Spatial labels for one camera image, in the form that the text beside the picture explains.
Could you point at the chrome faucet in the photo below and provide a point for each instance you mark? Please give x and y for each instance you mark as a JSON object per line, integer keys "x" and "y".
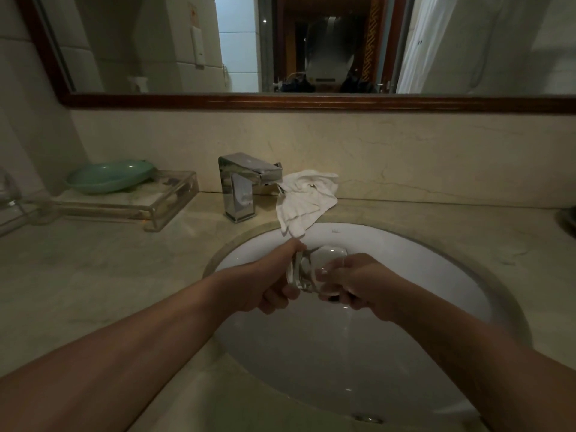
{"x": 243, "y": 186}

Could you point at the dark round object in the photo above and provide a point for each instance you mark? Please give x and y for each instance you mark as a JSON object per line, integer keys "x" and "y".
{"x": 568, "y": 220}

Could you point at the wood framed mirror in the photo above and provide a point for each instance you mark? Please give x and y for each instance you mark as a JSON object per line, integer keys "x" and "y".
{"x": 297, "y": 49}

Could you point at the clear acrylic tray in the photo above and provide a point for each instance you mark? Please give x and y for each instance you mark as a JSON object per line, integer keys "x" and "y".
{"x": 135, "y": 202}

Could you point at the person's left hand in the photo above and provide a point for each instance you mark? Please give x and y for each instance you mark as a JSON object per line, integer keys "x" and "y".
{"x": 254, "y": 283}

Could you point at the white oval sink basin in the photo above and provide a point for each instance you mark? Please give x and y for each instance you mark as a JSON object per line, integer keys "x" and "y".
{"x": 351, "y": 337}

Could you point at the person's right forearm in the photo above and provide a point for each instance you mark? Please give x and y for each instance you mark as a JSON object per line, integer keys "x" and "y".
{"x": 490, "y": 368}

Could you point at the person's left forearm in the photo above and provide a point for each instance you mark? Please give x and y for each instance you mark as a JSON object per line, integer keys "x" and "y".
{"x": 108, "y": 355}

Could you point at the clear drinking glass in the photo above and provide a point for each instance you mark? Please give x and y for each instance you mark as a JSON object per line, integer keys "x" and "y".
{"x": 315, "y": 267}

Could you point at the white cloth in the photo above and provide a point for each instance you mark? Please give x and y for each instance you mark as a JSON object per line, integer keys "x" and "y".
{"x": 303, "y": 202}

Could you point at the person's left thumb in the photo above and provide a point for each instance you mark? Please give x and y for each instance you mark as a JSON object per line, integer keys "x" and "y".
{"x": 288, "y": 251}

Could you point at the sink drain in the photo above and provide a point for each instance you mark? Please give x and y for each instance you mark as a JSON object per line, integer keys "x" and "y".
{"x": 368, "y": 418}

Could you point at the clear glass object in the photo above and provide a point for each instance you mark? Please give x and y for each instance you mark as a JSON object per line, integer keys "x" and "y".
{"x": 11, "y": 200}

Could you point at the person's right fingers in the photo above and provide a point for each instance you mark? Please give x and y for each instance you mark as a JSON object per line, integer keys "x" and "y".
{"x": 330, "y": 283}

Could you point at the green soap dish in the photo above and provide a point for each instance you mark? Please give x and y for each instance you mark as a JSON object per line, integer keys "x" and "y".
{"x": 110, "y": 175}

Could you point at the person's right hand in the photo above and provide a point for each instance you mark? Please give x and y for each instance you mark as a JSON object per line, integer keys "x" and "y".
{"x": 360, "y": 285}

